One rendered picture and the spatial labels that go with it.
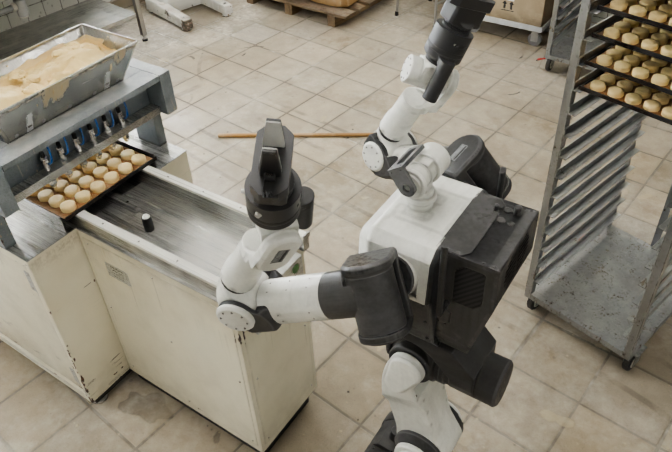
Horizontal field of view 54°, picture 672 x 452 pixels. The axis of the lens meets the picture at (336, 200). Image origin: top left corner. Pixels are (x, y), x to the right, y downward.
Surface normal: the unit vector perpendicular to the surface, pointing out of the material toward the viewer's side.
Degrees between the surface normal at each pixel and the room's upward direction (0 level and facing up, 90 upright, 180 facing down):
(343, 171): 0
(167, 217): 0
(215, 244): 0
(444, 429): 60
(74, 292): 90
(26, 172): 90
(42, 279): 90
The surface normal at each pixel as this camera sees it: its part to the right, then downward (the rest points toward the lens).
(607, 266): -0.04, -0.78
